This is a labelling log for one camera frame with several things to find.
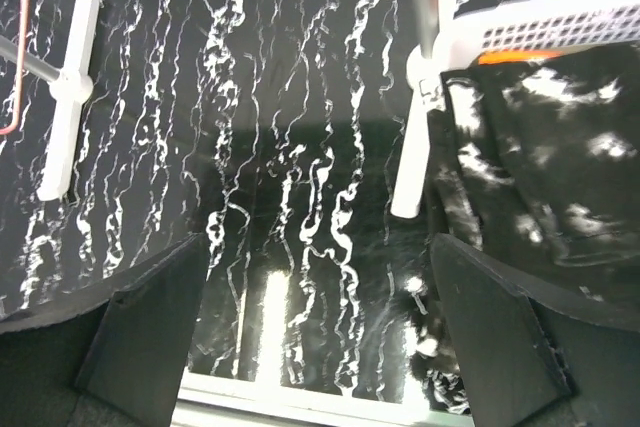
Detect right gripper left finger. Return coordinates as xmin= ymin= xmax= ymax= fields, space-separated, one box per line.
xmin=1 ymin=234 xmax=209 ymax=426

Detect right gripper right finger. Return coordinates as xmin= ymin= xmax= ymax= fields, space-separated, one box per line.
xmin=430 ymin=234 xmax=639 ymax=426

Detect black and white trousers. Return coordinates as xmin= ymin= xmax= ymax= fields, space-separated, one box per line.
xmin=424 ymin=42 xmax=639 ymax=311

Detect orange trousers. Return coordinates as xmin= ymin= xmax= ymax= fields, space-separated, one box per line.
xmin=475 ymin=50 xmax=562 ymax=65

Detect white plastic basket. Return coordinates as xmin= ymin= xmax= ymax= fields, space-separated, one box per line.
xmin=433 ymin=0 xmax=639 ymax=71

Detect aluminium mounting rail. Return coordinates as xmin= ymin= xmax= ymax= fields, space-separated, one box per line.
xmin=171 ymin=372 xmax=474 ymax=426

